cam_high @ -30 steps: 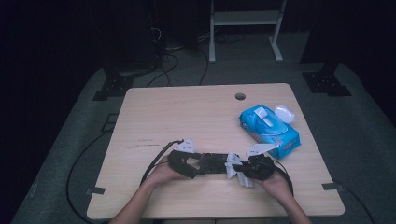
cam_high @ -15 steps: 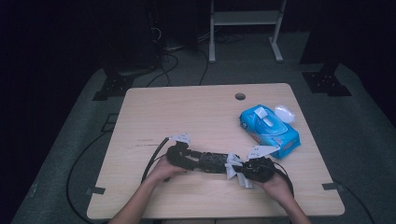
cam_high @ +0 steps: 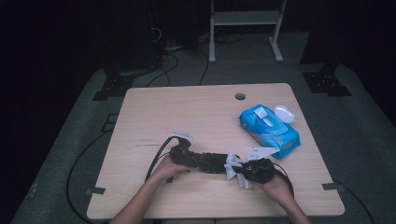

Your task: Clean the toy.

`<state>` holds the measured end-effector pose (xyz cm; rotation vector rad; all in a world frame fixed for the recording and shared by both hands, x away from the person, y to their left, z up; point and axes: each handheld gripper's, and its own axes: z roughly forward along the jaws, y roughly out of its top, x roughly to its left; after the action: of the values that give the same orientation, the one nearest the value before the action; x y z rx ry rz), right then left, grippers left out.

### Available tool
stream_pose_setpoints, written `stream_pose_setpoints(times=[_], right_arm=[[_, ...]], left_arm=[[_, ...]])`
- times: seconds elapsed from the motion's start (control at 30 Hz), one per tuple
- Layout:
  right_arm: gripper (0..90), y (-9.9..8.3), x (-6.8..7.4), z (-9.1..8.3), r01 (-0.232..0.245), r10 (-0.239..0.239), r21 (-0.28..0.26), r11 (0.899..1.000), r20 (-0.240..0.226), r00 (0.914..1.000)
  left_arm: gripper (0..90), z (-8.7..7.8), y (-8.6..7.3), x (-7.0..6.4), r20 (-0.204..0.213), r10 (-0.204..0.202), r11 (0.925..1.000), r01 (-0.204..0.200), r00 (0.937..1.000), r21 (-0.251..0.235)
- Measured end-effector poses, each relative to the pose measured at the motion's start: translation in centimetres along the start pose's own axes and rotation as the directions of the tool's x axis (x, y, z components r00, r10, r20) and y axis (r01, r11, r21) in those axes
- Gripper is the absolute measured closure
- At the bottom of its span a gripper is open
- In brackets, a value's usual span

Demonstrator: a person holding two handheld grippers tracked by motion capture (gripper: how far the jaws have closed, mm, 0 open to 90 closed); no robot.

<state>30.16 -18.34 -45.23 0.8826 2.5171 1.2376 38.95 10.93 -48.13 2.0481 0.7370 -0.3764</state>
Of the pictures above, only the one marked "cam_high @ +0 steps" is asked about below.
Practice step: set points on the white wet wipe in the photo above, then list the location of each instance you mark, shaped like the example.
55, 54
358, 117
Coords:
232, 161

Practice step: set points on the person's right hand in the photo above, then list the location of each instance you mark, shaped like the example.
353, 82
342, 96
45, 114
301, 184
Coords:
278, 188

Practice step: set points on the white oval plastic lid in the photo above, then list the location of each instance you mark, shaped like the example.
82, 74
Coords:
285, 114

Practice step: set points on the person's left hand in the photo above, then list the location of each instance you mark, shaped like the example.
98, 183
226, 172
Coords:
165, 171

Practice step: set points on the blue wet wipes pack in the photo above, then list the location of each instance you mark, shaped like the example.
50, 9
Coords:
271, 130

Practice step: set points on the white metal stand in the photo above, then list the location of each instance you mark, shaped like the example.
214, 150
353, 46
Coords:
246, 18

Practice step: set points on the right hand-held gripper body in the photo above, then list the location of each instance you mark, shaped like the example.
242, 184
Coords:
260, 171

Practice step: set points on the black tape strip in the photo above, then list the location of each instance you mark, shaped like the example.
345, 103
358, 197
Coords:
96, 190
331, 186

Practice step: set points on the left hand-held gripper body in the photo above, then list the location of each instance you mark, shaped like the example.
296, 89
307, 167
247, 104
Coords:
183, 154

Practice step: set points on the black stand base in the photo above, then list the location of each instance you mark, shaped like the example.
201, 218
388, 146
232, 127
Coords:
113, 87
325, 82

